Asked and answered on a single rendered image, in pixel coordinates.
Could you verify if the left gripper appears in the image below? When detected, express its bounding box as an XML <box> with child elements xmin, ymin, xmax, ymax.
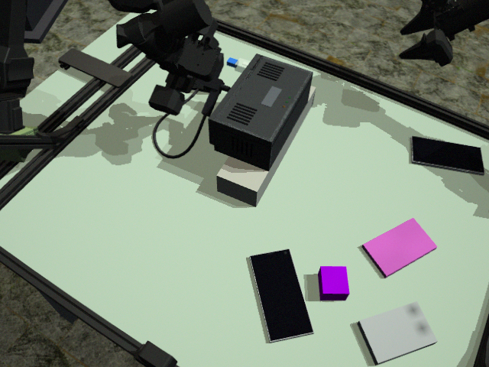
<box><xmin>145</xmin><ymin>17</ymin><xmax>219</xmax><ymax>115</ymax></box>

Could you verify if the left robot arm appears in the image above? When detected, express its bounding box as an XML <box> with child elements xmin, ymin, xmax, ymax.
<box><xmin>0</xmin><ymin>0</ymin><xmax>222</xmax><ymax>135</ymax></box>

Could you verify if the purple block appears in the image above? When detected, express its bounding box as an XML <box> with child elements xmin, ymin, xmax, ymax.
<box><xmin>318</xmin><ymin>266</ymin><xmax>349</xmax><ymax>300</ymax></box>

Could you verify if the pink flat rectangular slab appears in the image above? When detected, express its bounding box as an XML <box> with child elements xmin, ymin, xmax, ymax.
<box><xmin>362</xmin><ymin>218</ymin><xmax>438</xmax><ymax>278</ymax></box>

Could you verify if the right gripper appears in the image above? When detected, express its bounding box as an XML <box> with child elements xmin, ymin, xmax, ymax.
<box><xmin>399</xmin><ymin>0</ymin><xmax>479</xmax><ymax>67</ymax></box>

